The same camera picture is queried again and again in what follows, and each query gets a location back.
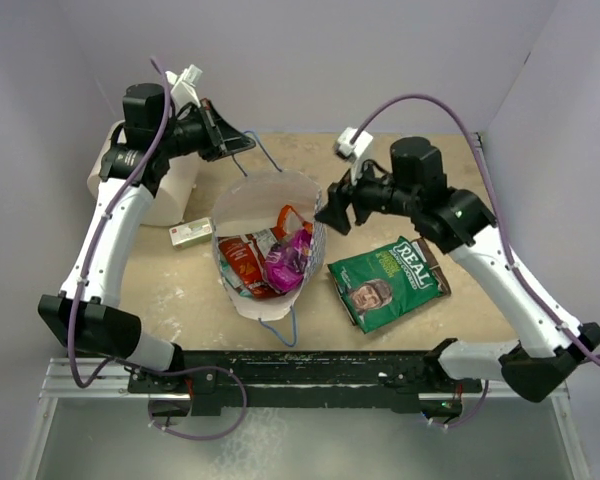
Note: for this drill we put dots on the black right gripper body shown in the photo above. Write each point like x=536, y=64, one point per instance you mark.
x=372, y=193

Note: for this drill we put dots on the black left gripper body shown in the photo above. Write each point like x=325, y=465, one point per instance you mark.
x=187, y=136

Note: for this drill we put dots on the magenta snack bag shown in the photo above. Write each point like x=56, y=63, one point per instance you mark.
x=286, y=261

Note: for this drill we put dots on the blue checkered paper bag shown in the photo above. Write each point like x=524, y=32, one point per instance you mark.
x=251, y=204

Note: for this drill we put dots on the green chips bag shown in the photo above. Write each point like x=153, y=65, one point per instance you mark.
x=385, y=285

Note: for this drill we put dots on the red orange snack bag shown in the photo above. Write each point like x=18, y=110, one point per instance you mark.
x=242, y=257

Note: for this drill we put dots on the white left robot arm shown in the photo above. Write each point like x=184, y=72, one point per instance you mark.
x=84, y=315

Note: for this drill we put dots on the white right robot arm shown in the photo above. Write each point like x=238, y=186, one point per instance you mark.
x=551, y=342

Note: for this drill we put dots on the white paper towel roll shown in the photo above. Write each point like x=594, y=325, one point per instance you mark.
x=174, y=191

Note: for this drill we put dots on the small green white box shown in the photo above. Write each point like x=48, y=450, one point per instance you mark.
x=188, y=234

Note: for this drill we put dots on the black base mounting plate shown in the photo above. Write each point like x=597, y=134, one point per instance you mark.
x=402, y=381

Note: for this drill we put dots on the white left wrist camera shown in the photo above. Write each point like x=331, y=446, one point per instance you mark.
x=183, y=86

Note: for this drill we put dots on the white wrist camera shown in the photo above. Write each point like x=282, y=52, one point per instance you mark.
x=183, y=86
x=355, y=151

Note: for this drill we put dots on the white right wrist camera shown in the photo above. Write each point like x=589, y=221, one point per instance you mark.
x=355, y=151

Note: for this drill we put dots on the aluminium rail frame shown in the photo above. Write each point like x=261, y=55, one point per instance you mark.
x=84, y=315

